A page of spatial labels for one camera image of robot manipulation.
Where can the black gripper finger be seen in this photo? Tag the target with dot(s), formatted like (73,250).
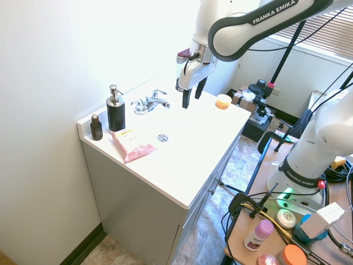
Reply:
(186,100)
(199,89)

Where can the black stacked case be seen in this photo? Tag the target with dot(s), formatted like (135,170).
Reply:
(255,125)

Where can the white Franka Panda arm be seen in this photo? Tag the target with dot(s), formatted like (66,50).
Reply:
(303,143)

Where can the red wrist camera mount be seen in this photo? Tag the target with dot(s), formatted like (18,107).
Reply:
(184,55)

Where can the black camera tripod stand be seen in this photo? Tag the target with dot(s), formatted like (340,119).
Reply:
(273,80)

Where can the blue cup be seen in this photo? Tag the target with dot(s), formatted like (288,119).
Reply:
(303,233)

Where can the black C-clamp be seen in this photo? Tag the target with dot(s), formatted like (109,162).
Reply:
(271,139)
(248,203)

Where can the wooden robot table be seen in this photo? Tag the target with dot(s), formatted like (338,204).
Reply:
(275,193)

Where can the pink cap deodorant stick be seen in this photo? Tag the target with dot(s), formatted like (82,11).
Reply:
(258,232)

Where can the chrome cabinet knob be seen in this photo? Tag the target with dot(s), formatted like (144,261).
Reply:
(211,191)

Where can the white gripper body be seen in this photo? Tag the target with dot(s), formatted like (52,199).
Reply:
(193,72)

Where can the pink wipes packet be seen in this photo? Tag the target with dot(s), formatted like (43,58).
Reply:
(132,147)

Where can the black chrome soap dispenser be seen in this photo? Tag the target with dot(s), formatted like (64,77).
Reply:
(115,110)

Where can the orange lid jar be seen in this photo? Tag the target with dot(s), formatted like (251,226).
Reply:
(293,255)

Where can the round white soap tin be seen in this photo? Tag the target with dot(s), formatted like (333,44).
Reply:
(286,218)

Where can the white cardboard box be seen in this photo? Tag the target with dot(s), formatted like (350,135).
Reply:
(322,222)

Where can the window blinds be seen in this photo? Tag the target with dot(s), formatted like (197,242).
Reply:
(320,25)

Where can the small brown dropper bottle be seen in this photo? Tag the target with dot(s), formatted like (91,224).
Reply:
(96,129)

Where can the grey vanity cabinet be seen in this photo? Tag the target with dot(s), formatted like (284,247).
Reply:
(143,198)

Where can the pink round soap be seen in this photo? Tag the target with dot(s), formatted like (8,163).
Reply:
(267,259)

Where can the chrome sink drain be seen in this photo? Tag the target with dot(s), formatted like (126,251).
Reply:
(163,137)

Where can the orange cream jar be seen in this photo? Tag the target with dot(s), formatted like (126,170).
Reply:
(223,101)

